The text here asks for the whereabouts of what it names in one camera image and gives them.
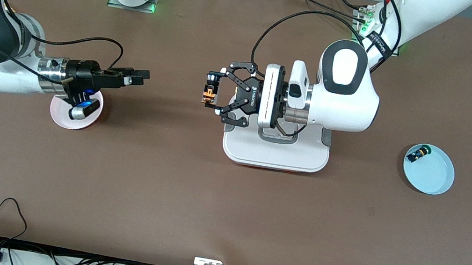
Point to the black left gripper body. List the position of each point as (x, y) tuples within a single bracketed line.
[(252, 95)]

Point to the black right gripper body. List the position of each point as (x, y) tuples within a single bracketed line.
[(83, 76)]

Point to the orange push-button switch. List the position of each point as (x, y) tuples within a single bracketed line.
[(210, 93)]

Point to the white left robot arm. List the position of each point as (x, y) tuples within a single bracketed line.
[(344, 107)]

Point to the pink plate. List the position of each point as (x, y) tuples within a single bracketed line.
[(76, 124)]

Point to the white lidded container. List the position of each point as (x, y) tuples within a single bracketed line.
[(275, 155)]

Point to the light blue plate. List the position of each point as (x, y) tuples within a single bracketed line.
[(435, 173)]

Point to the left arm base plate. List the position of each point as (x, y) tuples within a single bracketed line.
[(359, 17)]

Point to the green push-button switch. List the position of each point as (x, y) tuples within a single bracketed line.
[(418, 154)]

